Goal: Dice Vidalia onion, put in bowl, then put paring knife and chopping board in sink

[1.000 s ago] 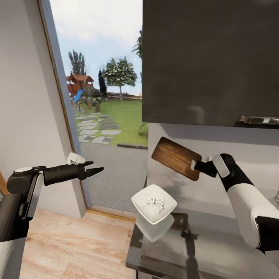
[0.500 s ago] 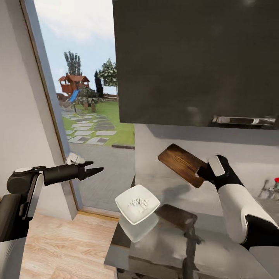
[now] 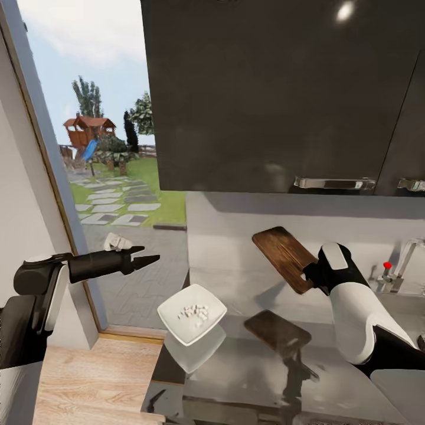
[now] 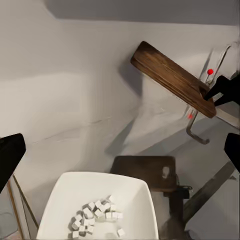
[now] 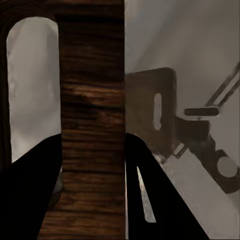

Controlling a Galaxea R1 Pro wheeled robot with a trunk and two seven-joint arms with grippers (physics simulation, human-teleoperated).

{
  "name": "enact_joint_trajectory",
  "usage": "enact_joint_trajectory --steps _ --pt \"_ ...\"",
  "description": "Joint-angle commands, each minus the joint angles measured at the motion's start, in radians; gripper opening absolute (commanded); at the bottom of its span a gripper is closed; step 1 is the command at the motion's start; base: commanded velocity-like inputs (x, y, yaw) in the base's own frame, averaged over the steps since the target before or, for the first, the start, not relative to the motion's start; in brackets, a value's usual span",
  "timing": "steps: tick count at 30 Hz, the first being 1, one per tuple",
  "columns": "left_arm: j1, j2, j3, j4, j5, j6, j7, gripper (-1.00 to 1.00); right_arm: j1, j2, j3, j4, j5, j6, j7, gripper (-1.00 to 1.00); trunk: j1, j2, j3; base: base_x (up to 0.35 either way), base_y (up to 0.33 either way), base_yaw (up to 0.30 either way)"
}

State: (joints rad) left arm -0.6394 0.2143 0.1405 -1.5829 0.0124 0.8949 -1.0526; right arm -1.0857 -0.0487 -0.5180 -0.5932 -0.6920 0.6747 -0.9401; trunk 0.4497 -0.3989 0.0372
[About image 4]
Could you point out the bowl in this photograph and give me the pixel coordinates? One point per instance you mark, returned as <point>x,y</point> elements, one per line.
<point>74,191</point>

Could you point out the drop in sink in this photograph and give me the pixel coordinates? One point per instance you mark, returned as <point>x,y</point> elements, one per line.
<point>230,111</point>

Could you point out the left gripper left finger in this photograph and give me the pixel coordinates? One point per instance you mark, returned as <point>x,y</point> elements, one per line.
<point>12,149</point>

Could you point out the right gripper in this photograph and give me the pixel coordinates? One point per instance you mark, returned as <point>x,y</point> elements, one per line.
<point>229,88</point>

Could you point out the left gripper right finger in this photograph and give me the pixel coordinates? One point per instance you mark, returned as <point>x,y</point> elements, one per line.
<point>232,148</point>

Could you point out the cutting board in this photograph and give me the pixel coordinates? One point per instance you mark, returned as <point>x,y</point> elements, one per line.
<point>173,77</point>

